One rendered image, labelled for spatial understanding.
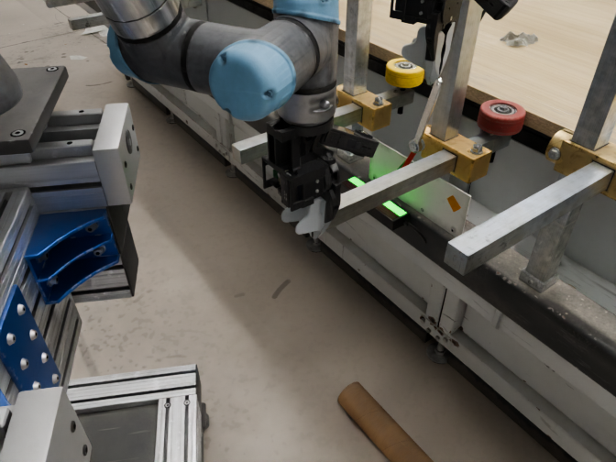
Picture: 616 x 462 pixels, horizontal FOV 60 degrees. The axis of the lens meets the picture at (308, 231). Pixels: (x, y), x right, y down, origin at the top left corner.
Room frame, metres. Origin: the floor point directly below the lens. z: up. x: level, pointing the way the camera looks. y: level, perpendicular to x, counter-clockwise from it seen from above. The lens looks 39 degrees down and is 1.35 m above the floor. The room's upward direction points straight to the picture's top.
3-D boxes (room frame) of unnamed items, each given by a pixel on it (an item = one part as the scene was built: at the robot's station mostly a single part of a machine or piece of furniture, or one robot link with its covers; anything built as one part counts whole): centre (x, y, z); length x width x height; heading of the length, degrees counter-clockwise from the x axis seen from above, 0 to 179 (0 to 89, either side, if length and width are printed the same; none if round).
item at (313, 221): (0.62, 0.00, 0.86); 0.06 x 0.03 x 0.09; 126
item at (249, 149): (0.98, -0.04, 0.84); 0.44 x 0.03 x 0.04; 126
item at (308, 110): (0.63, 0.00, 1.05); 0.08 x 0.08 x 0.05
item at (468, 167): (0.84, -0.26, 0.85); 0.14 x 0.06 x 0.05; 36
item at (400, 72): (1.09, -0.20, 0.85); 0.08 x 0.08 x 0.11
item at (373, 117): (1.05, -0.11, 0.84); 0.14 x 0.06 x 0.05; 36
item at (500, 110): (0.89, -0.35, 0.85); 0.08 x 0.08 x 0.11
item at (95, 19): (1.78, 0.54, 0.80); 0.44 x 0.03 x 0.04; 126
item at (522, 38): (1.24, -0.49, 0.91); 0.09 x 0.07 x 0.02; 93
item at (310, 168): (0.63, 0.01, 0.97); 0.09 x 0.08 x 0.12; 126
